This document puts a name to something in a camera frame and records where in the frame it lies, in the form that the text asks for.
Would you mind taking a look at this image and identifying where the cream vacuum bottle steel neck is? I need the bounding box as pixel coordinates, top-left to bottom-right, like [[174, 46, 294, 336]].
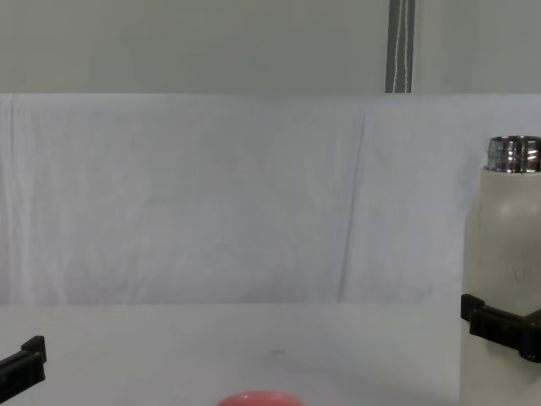
[[459, 134, 541, 406]]

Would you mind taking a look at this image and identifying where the white table cloth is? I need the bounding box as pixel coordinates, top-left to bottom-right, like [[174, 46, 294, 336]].
[[0, 302, 541, 406]]

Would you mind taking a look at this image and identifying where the pink cup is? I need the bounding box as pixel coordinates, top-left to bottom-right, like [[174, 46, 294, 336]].
[[216, 390, 306, 406]]

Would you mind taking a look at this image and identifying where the white wrinkled backdrop cloth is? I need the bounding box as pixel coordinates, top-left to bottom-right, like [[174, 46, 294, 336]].
[[0, 92, 541, 306]]

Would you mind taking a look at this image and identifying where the white curtain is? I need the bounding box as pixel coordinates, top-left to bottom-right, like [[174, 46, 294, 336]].
[[0, 0, 541, 96]]

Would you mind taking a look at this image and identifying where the grey striped post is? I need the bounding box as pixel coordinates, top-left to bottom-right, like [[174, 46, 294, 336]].
[[384, 0, 417, 95]]

